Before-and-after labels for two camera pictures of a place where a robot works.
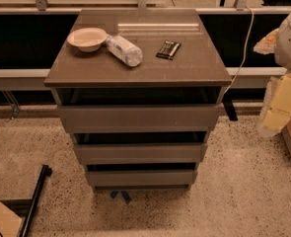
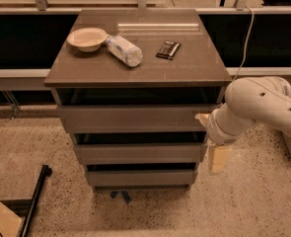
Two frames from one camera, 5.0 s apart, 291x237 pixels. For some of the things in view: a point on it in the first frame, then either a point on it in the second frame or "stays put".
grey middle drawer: x=140 y=153 stays put
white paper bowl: x=88 y=39 stays put
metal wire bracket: x=13 y=102 stays put
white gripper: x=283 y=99 to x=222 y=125
